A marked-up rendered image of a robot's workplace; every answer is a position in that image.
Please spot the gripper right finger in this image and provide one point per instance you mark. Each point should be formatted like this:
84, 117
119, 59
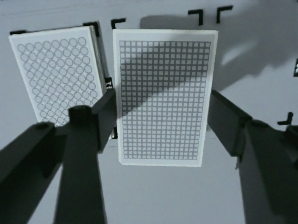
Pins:
268, 176

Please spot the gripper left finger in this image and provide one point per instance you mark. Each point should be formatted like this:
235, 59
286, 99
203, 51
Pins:
29, 163

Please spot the grey deck plate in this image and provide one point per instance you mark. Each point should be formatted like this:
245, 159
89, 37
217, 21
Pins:
133, 194

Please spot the white well plate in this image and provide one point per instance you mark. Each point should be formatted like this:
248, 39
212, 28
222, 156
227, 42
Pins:
60, 68
163, 82

